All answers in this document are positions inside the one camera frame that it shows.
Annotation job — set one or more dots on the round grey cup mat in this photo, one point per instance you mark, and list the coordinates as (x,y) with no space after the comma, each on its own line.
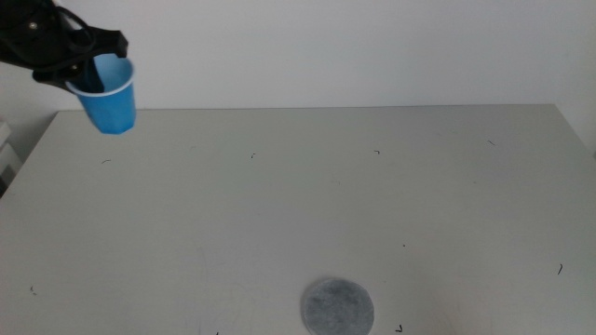
(337,307)

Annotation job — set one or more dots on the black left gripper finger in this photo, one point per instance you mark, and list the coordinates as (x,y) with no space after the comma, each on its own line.
(88,76)
(110,43)

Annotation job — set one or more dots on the blue plastic cup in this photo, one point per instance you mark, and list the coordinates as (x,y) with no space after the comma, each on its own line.
(112,109)

